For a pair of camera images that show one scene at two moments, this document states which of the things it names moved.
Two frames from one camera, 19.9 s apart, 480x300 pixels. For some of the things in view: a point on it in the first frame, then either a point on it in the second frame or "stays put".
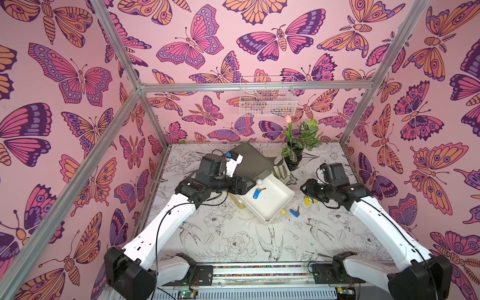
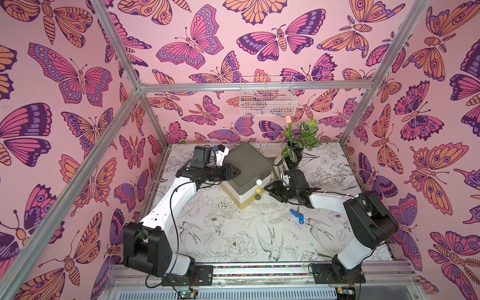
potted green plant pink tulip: [301, 136] stays put
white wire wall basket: [267, 96] stays put
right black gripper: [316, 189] -> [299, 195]
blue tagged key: [295, 213] stays put
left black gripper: [240, 190] -> [226, 170]
